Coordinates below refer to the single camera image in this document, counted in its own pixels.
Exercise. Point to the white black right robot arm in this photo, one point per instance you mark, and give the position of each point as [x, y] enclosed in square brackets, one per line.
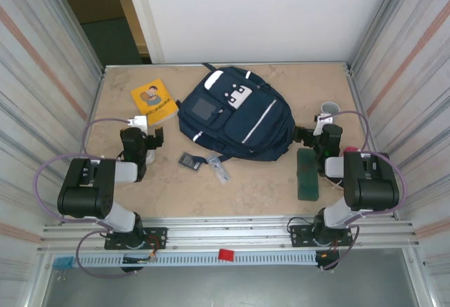
[372, 187]

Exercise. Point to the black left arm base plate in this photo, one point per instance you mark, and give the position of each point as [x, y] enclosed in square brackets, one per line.
[160, 231]

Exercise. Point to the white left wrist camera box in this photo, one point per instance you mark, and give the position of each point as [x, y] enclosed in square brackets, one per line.
[138, 122]

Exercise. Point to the grey plastic cup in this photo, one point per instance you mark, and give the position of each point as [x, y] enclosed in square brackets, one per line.
[330, 107]

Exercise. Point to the aluminium mounting rails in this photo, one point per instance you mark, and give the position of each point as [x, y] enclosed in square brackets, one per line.
[228, 231]

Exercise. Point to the navy blue student backpack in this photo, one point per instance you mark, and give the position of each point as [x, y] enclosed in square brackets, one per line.
[246, 121]

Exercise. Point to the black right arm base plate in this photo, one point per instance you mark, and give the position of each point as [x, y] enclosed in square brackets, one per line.
[299, 238]

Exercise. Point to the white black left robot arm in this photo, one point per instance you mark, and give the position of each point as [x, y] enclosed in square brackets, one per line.
[84, 194]

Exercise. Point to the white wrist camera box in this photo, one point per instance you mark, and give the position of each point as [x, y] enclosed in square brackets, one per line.
[322, 124]
[138, 122]

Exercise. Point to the clear packet of blue pens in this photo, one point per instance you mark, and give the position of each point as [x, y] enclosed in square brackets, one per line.
[218, 168]

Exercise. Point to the green translucent pencil case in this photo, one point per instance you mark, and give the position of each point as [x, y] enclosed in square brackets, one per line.
[307, 177]

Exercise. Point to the black pocket calculator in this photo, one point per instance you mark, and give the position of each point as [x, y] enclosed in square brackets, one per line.
[191, 162]

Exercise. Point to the blue binder clip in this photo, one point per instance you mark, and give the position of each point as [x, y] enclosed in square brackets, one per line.
[63, 262]

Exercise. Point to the red tape patch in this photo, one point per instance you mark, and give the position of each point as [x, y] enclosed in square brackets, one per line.
[226, 255]

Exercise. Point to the beige door frame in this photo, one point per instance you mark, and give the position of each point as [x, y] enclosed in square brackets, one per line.
[130, 12]

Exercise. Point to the yellow paperback book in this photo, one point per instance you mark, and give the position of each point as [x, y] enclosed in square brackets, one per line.
[151, 99]

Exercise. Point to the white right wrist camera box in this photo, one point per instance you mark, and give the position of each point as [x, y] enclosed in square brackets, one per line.
[322, 124]

